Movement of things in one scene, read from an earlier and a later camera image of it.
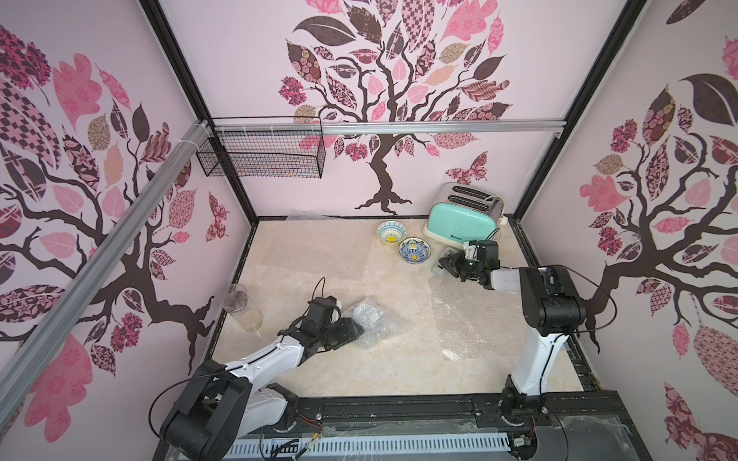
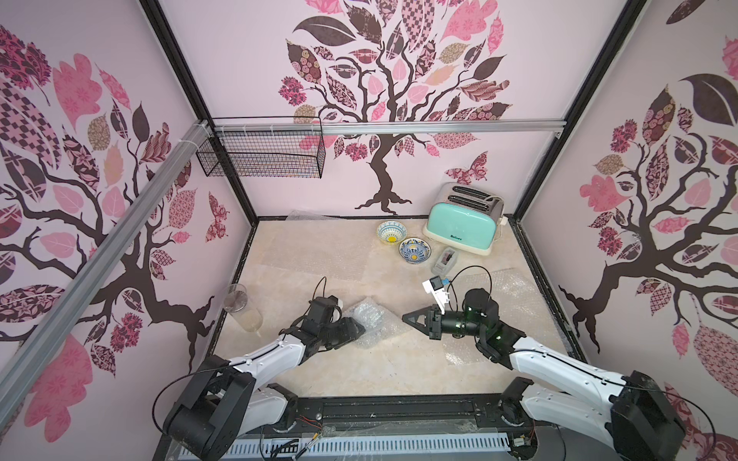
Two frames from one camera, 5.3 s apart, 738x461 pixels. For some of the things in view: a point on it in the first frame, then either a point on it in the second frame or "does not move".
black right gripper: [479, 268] -> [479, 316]
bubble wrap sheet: [477, 322] does not move
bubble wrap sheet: [380, 326] does not move
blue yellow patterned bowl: [414, 250] does not move
